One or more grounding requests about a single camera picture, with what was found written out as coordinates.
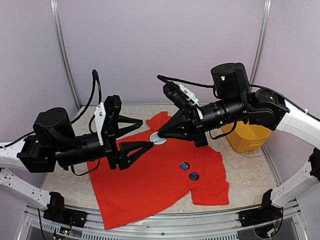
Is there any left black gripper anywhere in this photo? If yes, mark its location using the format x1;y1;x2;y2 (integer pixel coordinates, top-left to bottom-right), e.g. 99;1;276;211
53;116;154;171

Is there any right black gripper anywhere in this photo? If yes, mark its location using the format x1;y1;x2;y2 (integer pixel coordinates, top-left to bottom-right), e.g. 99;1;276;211
157;95;249;148

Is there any yellow sunflower brooch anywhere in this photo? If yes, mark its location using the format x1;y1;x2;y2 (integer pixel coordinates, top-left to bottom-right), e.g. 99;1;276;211
149;132;167;145

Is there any red t-shirt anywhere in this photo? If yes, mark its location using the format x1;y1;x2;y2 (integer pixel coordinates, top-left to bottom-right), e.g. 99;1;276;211
87;111;230;231

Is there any yellow plastic basket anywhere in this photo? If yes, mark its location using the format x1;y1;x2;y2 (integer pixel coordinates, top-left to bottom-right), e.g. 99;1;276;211
226;121;271;153

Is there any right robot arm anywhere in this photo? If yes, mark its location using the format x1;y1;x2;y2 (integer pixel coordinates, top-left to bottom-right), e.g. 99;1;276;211
157;62;320;222

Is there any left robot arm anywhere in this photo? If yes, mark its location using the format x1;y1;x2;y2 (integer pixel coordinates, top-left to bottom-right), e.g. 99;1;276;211
0;103;154;223

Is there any dark blue pinned badge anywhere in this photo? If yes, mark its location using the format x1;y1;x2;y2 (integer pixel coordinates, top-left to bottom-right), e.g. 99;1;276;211
179;162;190;171

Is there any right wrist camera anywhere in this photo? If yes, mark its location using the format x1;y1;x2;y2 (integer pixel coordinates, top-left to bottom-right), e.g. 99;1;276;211
162;81;199;109

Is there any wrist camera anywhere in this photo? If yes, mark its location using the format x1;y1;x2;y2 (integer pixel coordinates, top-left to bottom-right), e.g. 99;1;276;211
162;81;199;109
94;94;122;146

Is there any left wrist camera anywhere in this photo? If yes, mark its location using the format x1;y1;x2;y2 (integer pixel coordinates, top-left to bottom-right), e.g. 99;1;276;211
94;94;122;146

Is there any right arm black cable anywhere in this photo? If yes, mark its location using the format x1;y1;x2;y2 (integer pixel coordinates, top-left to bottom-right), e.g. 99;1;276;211
156;74;217;98

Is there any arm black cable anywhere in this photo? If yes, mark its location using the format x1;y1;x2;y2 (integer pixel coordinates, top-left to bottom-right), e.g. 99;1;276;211
71;69;102;125
156;74;217;98

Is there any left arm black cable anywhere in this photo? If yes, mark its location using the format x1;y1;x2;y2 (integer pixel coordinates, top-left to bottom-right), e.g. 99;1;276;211
71;69;102;125

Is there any left aluminium frame post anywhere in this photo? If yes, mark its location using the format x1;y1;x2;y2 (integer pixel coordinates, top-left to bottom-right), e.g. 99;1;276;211
49;0;82;110

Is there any aluminium frame post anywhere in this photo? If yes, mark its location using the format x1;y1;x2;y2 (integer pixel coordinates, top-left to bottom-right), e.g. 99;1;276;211
249;0;272;85
49;0;82;110

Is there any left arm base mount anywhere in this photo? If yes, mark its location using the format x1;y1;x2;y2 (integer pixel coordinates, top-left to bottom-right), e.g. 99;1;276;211
43;208;88;228

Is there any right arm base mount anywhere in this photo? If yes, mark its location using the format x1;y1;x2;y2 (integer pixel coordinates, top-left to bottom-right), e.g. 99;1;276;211
238;208;282;227

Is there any front aluminium rail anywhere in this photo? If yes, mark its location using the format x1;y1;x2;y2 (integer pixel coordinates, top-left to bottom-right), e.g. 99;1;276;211
14;197;311;240

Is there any right aluminium frame post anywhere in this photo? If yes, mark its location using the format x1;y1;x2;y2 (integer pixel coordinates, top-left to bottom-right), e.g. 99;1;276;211
249;0;272;85

